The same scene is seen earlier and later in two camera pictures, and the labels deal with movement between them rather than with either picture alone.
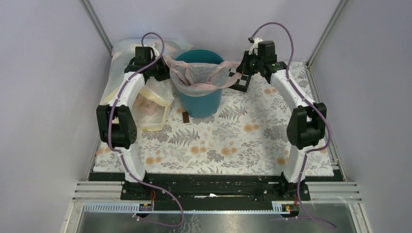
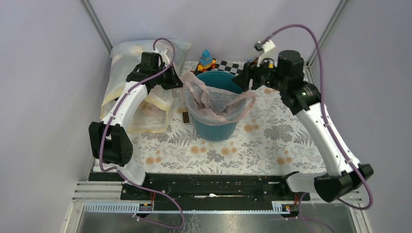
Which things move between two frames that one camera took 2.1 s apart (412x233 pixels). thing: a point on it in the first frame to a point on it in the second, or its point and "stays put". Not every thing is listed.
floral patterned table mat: (248, 135) stays put
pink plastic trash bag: (201, 79) to (207, 105)
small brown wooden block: (185, 117) stays put
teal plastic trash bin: (196, 106) to (224, 81)
